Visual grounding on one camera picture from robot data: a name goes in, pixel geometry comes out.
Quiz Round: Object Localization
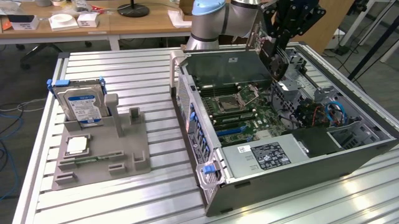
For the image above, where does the white box with black top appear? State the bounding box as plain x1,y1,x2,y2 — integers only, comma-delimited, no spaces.
8,14,40,30

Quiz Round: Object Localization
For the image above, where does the black round lamp base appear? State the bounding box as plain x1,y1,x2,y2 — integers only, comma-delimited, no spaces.
116,0,151,17

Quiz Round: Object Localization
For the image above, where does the brown cardboard box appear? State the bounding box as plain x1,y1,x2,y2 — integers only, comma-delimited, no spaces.
179,0,196,16

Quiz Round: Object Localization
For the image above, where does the silver CPU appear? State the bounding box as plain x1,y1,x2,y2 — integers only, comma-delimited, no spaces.
65,137,89,154

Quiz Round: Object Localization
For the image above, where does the blue expansion slot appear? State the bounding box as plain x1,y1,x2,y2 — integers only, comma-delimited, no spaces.
216,126,248,137

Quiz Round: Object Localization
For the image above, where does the red orange wire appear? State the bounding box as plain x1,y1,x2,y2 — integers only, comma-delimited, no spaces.
313,106,328,124

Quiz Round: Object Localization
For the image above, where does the white table frame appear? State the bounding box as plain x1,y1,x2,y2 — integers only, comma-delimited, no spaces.
337,0,399,63

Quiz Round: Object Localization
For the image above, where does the open dark PC case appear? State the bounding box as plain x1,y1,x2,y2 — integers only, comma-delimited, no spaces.
169,42,399,217

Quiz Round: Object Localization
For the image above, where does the wooden desk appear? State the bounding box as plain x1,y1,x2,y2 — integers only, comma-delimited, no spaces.
0,0,280,51

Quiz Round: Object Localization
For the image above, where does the hard disk with blue caddy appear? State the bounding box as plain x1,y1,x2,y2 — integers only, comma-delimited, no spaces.
45,76,108,128

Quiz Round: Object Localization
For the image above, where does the blue wire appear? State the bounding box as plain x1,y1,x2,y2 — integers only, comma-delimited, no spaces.
323,101,348,126

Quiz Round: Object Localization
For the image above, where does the metal socket cover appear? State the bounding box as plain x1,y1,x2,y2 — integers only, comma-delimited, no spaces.
237,84,260,105

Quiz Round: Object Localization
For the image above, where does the grey power supply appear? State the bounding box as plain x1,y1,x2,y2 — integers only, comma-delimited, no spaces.
217,134,309,185

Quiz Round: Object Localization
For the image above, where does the grey parts rack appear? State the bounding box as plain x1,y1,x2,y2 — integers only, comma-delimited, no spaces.
51,93,152,191

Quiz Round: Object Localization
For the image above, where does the white round dispenser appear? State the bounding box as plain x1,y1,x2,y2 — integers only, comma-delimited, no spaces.
48,13,79,32

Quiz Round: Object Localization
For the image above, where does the wooden cabinet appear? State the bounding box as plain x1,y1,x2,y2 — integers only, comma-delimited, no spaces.
263,0,356,54

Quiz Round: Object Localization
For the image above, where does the green RAM stick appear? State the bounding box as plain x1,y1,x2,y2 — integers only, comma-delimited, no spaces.
60,155,109,164
217,113,253,122

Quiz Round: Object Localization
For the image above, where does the CPU socket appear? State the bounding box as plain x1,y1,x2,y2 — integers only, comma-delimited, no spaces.
217,95,243,112

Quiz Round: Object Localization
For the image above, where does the small white box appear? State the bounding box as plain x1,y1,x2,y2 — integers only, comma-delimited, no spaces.
76,13,100,28

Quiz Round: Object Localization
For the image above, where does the black power strip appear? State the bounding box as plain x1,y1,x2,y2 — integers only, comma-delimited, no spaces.
329,45,351,56

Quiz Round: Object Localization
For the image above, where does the graphics card with metal bracket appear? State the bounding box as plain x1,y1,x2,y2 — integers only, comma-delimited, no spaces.
247,23,289,82

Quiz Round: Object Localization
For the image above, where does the white paper stack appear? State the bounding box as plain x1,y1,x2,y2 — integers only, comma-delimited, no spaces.
168,9,192,28

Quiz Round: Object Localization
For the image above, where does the blue floor cable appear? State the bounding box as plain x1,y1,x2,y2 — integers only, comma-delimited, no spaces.
0,114,24,201

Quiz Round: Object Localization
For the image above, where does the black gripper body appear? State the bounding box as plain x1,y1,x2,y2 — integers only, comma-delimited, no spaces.
275,0,313,23

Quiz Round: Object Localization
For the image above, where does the black stand pole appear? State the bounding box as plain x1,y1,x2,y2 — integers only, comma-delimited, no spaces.
347,14,399,81

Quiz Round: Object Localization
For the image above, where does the black office chair base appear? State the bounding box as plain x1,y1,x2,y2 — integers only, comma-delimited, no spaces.
17,43,63,70

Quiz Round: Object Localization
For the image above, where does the green motherboard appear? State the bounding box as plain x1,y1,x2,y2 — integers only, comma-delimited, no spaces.
195,81,291,147

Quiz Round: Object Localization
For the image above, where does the white floor cable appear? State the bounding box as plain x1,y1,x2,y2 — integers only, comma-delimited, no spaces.
0,98,48,112

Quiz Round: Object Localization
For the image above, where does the silver disk bay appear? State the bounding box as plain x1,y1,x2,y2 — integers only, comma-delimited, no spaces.
271,67,315,117

